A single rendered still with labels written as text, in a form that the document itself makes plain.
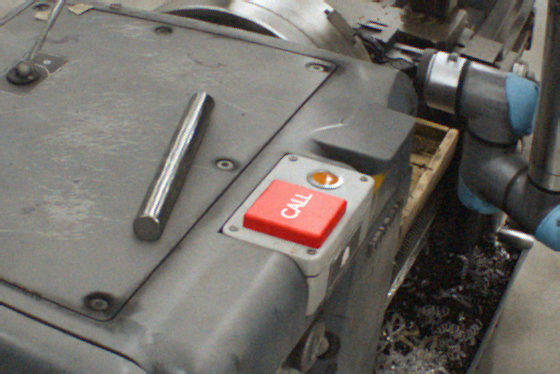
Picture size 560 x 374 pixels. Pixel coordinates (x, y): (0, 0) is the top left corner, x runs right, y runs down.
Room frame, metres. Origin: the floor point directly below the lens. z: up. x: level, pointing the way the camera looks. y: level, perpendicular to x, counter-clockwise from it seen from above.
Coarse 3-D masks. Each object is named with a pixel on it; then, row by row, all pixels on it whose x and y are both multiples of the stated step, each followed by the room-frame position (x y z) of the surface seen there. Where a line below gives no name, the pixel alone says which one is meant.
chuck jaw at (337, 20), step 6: (336, 12) 1.39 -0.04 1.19; (330, 18) 1.34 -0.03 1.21; (336, 18) 1.35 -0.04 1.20; (342, 18) 1.39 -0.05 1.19; (336, 24) 1.34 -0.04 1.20; (342, 24) 1.36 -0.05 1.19; (348, 24) 1.39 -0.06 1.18; (342, 30) 1.34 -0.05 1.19; (348, 30) 1.37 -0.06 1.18; (354, 30) 1.38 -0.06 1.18; (348, 36) 1.34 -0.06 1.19; (348, 42) 1.33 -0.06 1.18
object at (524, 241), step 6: (504, 228) 1.76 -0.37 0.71; (498, 234) 1.75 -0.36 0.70; (504, 234) 1.75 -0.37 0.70; (510, 234) 1.74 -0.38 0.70; (516, 234) 1.74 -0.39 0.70; (522, 234) 1.74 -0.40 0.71; (504, 240) 1.74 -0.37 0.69; (510, 240) 1.74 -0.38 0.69; (516, 240) 1.74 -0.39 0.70; (522, 240) 1.73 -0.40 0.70; (528, 240) 1.73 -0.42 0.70; (516, 246) 1.74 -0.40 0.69; (522, 246) 1.73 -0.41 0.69; (528, 246) 1.73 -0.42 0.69
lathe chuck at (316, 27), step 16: (176, 0) 1.32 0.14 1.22; (256, 0) 1.30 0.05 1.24; (272, 0) 1.31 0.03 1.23; (288, 0) 1.32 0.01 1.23; (304, 0) 1.34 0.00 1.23; (320, 0) 1.35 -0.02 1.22; (288, 16) 1.28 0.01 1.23; (304, 16) 1.30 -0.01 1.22; (320, 16) 1.32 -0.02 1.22; (304, 32) 1.27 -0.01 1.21; (320, 32) 1.29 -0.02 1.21; (336, 32) 1.31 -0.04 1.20; (320, 48) 1.26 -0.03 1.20; (336, 48) 1.29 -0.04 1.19; (352, 48) 1.31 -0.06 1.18
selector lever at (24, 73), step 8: (64, 0) 1.06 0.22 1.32; (56, 8) 1.05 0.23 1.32; (48, 16) 1.05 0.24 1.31; (56, 16) 1.05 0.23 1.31; (48, 24) 1.05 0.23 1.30; (40, 32) 1.04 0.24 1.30; (48, 32) 1.04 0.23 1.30; (40, 40) 1.04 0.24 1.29; (32, 48) 1.04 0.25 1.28; (40, 48) 1.04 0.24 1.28; (32, 56) 1.03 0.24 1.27; (24, 64) 1.03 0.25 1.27; (32, 64) 1.03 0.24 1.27; (8, 72) 1.03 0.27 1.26; (16, 72) 1.02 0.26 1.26; (24, 72) 1.02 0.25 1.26; (32, 72) 1.03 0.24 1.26; (8, 80) 1.02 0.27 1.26; (16, 80) 1.01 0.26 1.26; (24, 80) 1.01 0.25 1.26; (32, 80) 1.02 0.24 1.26
